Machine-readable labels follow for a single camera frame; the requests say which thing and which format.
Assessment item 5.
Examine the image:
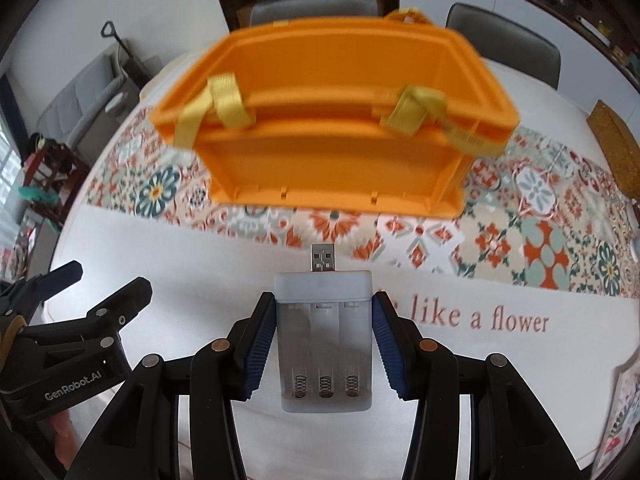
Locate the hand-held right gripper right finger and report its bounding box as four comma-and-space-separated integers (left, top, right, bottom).
372, 291, 566, 480

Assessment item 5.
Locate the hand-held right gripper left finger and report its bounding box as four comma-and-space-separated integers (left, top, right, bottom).
82, 291, 277, 480

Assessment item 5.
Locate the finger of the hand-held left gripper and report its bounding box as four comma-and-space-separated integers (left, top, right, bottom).
82, 276, 153, 358
0, 260, 84, 318

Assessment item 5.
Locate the white USB battery charger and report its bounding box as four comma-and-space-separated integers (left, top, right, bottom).
274, 243, 376, 414

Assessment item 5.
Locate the orange plastic storage box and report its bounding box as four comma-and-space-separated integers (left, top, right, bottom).
152, 10, 521, 219

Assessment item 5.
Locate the teal plastic item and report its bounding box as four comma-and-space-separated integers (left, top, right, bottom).
19, 186, 54, 204

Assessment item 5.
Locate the small wooden rack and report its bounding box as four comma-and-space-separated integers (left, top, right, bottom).
22, 134, 92, 231

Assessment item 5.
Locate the tile patterned tablecloth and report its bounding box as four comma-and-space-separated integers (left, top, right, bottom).
50, 45, 640, 480

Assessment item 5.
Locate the printed floral placemat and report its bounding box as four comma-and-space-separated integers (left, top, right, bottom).
594, 359, 640, 472

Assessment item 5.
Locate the cork textured box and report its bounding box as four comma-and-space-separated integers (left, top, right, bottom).
587, 100, 640, 194

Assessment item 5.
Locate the grey padded chair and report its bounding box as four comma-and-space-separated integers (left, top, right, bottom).
248, 0, 379, 27
445, 2, 561, 91

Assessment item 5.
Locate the yellow webbing strap with label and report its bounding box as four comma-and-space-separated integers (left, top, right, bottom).
379, 85, 507, 158

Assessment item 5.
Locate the long cluttered wall shelf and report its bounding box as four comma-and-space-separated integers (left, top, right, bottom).
400, 0, 640, 76

